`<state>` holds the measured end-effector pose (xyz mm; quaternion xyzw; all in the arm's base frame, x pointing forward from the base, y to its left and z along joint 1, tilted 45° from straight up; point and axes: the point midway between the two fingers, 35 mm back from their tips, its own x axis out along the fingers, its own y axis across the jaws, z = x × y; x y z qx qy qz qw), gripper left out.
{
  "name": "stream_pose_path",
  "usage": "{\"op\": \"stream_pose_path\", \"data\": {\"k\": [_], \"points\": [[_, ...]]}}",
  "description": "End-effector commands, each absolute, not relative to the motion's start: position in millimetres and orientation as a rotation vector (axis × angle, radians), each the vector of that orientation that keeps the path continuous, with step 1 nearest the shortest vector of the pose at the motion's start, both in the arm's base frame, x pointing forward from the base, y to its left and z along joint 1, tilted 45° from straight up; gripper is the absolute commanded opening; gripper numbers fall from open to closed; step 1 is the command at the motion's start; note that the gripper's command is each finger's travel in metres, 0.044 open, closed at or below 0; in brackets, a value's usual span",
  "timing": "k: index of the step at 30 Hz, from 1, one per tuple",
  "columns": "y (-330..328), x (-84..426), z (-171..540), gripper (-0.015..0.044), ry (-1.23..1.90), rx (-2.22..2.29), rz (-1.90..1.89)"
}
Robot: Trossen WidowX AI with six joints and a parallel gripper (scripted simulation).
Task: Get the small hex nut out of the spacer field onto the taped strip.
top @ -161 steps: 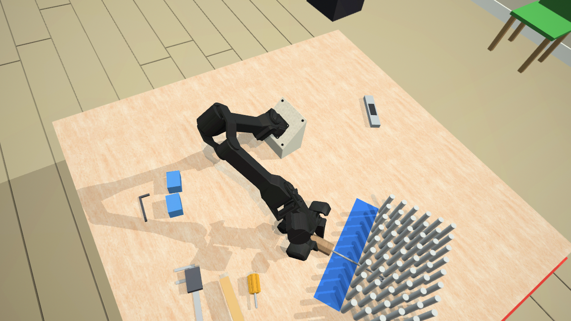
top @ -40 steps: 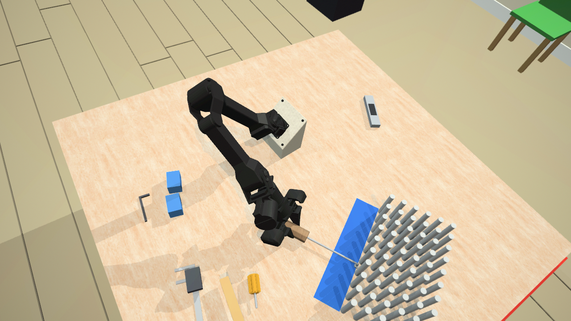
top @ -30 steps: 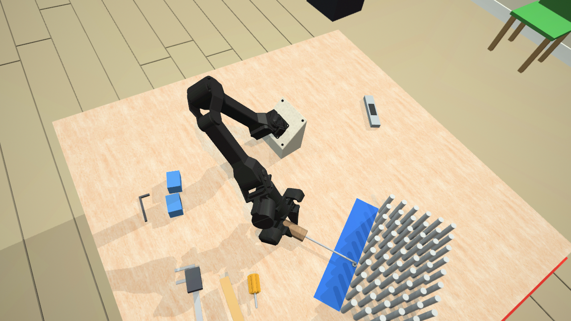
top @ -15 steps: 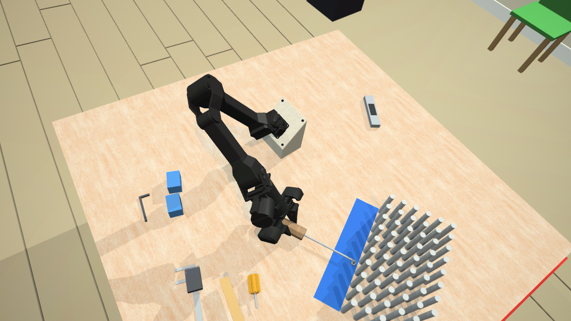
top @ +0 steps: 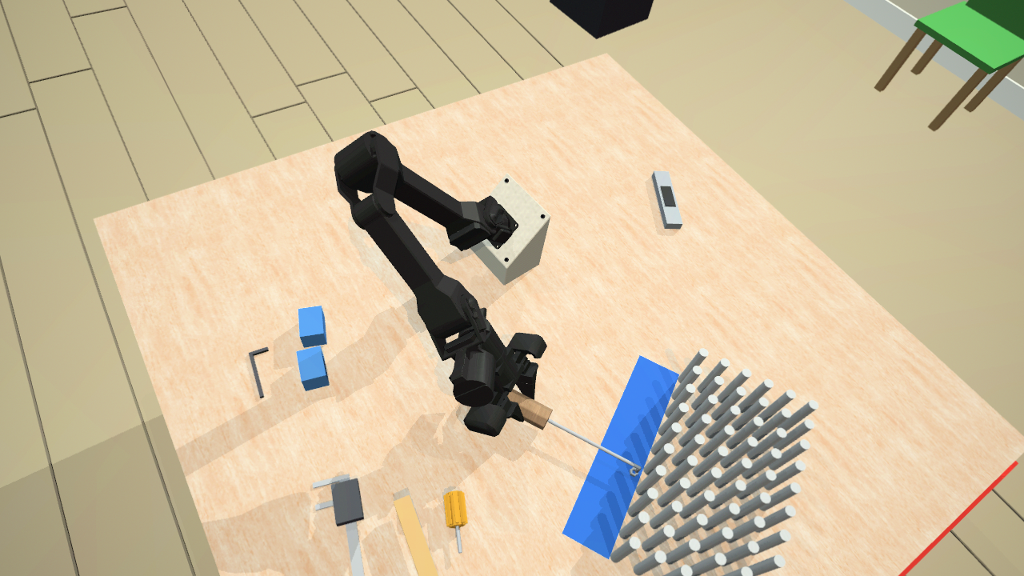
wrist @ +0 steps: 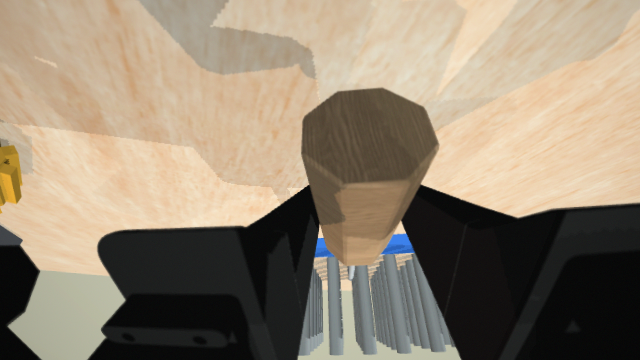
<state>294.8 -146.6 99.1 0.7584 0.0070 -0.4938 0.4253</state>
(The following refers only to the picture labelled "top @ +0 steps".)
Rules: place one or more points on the blue block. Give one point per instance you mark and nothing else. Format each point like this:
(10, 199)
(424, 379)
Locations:
(312, 326)
(312, 368)

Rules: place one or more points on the blue tape strip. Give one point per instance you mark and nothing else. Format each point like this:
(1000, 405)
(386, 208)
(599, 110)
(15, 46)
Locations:
(605, 496)

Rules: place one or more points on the yellow-handled screwdriver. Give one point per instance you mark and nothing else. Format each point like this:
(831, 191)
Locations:
(456, 517)

